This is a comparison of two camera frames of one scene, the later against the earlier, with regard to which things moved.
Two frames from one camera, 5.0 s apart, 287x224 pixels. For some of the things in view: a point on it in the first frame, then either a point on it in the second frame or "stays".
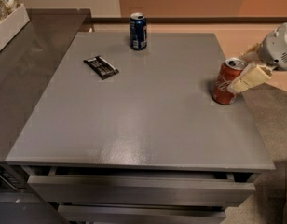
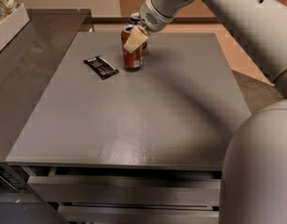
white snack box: [6, 30] stays
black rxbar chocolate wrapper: [102, 67] stays
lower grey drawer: [103, 213] stays
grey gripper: [276, 50] to [155, 18]
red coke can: [230, 69] to [135, 60]
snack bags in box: [6, 1] stays
